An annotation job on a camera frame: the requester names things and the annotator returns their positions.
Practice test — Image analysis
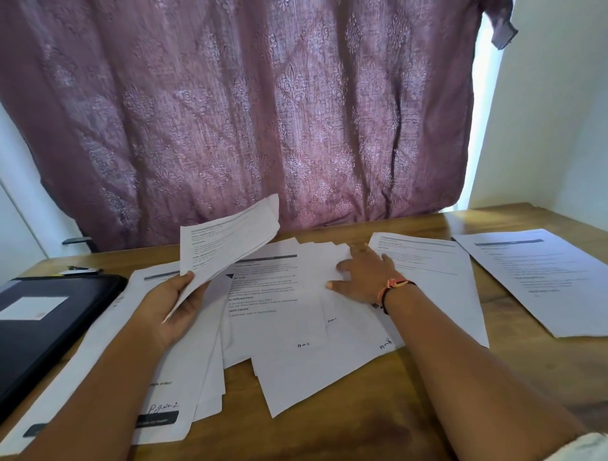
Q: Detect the person's right forearm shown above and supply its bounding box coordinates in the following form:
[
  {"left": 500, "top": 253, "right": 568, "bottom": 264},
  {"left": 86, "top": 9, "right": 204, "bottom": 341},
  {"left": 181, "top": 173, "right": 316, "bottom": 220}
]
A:
[{"left": 384, "top": 284, "right": 591, "bottom": 461}]

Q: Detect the person's left hand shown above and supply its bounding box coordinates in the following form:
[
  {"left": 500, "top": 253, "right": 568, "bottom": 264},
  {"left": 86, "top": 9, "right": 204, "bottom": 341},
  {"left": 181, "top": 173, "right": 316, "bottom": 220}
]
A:
[{"left": 138, "top": 270, "right": 210, "bottom": 350}]

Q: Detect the orange and black thread bracelet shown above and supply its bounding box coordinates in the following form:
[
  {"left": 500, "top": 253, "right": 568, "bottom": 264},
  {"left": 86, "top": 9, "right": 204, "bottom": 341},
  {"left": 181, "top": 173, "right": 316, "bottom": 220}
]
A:
[{"left": 377, "top": 277, "right": 418, "bottom": 315}]

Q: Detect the purple patterned curtain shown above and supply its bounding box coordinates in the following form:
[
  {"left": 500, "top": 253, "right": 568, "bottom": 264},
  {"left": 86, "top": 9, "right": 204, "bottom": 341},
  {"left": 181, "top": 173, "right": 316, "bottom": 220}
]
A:
[{"left": 0, "top": 0, "right": 519, "bottom": 253}]

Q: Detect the white printed paper sheet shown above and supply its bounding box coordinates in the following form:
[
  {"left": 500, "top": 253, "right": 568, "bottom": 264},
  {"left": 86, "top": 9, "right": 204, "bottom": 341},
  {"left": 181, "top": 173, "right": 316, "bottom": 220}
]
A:
[
  {"left": 452, "top": 229, "right": 608, "bottom": 339},
  {"left": 298, "top": 241, "right": 405, "bottom": 353},
  {"left": 251, "top": 332, "right": 406, "bottom": 420},
  {"left": 161, "top": 193, "right": 281, "bottom": 325},
  {"left": 191, "top": 328, "right": 227, "bottom": 422},
  {"left": 368, "top": 232, "right": 490, "bottom": 350},
  {"left": 221, "top": 237, "right": 329, "bottom": 369}
]

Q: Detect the white sleeve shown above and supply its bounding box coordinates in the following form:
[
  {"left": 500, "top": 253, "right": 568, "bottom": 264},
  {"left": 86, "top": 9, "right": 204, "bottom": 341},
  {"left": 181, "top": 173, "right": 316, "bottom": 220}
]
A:
[{"left": 545, "top": 431, "right": 608, "bottom": 461}]

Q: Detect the white label on folder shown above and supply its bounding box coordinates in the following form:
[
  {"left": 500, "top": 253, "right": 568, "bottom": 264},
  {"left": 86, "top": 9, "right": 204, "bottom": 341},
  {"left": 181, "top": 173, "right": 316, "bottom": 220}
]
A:
[{"left": 0, "top": 296, "right": 70, "bottom": 322}]

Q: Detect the person's left forearm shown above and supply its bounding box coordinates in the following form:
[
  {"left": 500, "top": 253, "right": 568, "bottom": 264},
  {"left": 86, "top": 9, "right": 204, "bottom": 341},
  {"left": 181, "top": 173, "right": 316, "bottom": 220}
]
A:
[{"left": 13, "top": 311, "right": 180, "bottom": 461}]

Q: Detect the black zip folder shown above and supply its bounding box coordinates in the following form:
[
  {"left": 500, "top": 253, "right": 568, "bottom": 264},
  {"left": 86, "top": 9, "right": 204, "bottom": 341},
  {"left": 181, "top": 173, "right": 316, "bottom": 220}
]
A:
[{"left": 0, "top": 274, "right": 128, "bottom": 424}]

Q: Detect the person's right hand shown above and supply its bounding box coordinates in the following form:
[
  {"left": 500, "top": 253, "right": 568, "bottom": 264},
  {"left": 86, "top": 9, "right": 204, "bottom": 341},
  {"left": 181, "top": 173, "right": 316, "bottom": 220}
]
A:
[{"left": 325, "top": 243, "right": 409, "bottom": 306}]

